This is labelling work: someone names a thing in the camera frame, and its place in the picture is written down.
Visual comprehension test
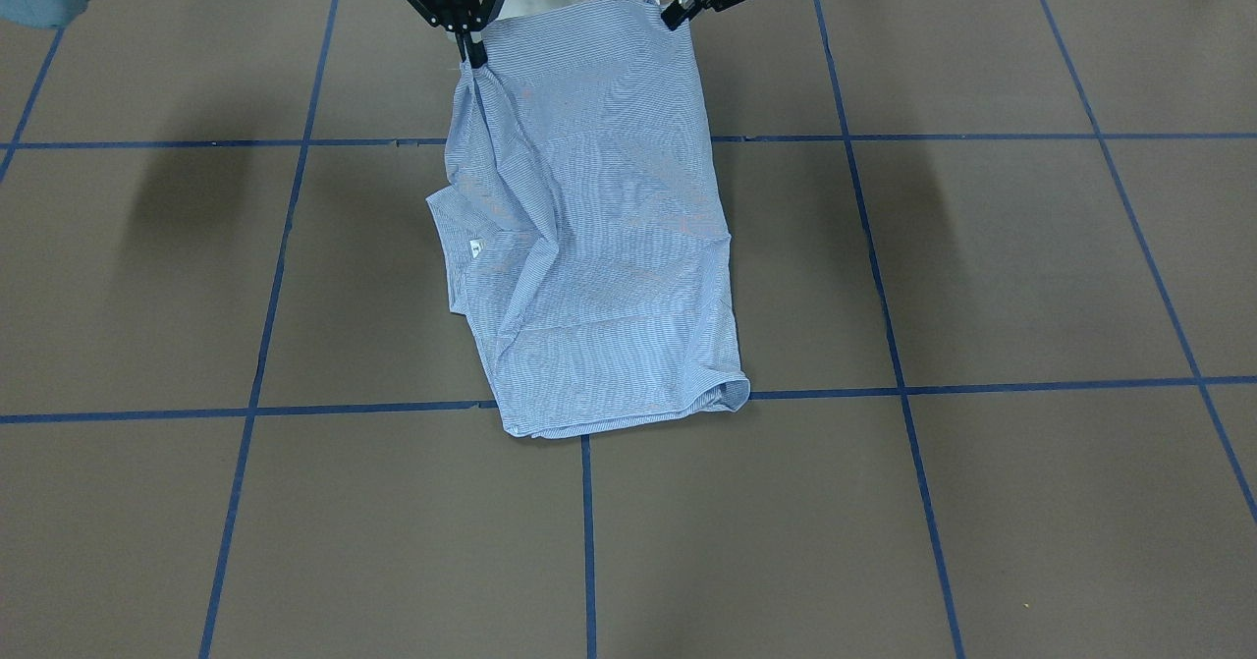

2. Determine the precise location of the light blue striped shirt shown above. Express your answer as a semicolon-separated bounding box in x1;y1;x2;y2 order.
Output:
427;0;750;439

